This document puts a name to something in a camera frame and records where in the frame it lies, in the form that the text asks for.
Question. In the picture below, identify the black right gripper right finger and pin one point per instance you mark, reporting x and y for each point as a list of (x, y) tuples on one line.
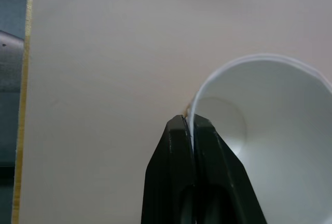
[(220, 177)]

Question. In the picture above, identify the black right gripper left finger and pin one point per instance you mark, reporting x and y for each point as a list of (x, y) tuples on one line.
[(166, 172)]

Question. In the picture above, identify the white paper cup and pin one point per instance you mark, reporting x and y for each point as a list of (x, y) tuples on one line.
[(282, 136)]

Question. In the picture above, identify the silver robot body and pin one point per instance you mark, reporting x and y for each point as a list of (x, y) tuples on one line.
[(10, 60)]

